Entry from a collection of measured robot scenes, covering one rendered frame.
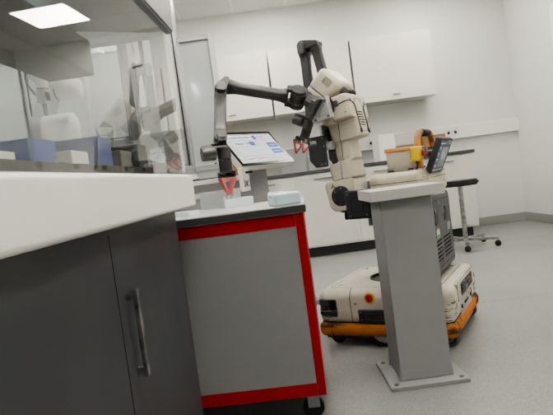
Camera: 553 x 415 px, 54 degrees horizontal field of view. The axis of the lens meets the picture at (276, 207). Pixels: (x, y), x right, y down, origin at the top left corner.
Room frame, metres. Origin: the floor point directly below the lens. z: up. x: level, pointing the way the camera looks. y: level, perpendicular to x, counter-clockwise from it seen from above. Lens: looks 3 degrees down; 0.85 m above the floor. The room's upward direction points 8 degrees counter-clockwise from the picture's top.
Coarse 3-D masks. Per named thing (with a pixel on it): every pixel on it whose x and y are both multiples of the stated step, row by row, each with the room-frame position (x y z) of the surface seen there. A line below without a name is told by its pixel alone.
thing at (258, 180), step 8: (256, 176) 3.54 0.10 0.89; (264, 176) 3.61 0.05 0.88; (256, 184) 3.54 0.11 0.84; (264, 184) 3.60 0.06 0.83; (240, 192) 3.58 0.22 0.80; (248, 192) 3.54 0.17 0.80; (256, 192) 3.53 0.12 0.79; (264, 192) 3.59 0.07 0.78; (256, 200) 3.52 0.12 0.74; (264, 200) 3.58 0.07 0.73
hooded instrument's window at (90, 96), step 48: (0, 0) 0.73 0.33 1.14; (48, 0) 0.88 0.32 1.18; (96, 0) 1.11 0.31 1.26; (0, 48) 0.71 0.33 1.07; (48, 48) 0.85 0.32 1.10; (96, 48) 1.07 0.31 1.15; (144, 48) 1.43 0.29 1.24; (0, 96) 0.69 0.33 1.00; (48, 96) 0.83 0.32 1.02; (96, 96) 1.03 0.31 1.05; (144, 96) 1.36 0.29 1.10; (0, 144) 0.68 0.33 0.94; (48, 144) 0.80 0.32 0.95; (96, 144) 1.00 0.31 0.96; (144, 144) 1.30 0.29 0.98
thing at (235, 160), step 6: (240, 132) 3.60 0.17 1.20; (246, 132) 3.65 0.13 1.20; (252, 132) 3.69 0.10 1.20; (258, 132) 3.74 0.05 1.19; (264, 132) 3.78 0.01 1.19; (234, 156) 3.34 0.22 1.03; (234, 162) 3.34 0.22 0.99; (240, 162) 3.32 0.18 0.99; (258, 162) 3.43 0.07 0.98; (264, 162) 3.47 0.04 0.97; (270, 162) 3.51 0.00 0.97; (276, 162) 3.55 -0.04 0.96; (282, 162) 3.60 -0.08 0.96; (288, 162) 3.65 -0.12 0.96; (252, 168) 3.39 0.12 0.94; (258, 168) 3.44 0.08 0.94; (264, 168) 3.49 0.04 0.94
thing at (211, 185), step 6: (198, 180) 2.44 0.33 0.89; (204, 180) 2.44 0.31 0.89; (210, 180) 2.43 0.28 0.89; (216, 180) 2.43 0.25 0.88; (198, 186) 2.44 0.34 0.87; (204, 186) 2.43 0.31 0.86; (210, 186) 2.43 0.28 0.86; (216, 186) 2.43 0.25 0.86; (228, 186) 2.43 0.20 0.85; (234, 186) 2.43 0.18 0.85; (198, 192) 2.44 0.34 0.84; (204, 192) 2.43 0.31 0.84; (210, 192) 2.44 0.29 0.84
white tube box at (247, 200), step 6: (234, 198) 2.25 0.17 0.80; (240, 198) 2.26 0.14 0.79; (246, 198) 2.27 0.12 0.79; (252, 198) 2.27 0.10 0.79; (222, 204) 2.29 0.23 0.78; (228, 204) 2.24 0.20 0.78; (234, 204) 2.25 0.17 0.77; (240, 204) 2.26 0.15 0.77; (246, 204) 2.27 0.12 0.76; (252, 204) 2.27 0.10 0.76
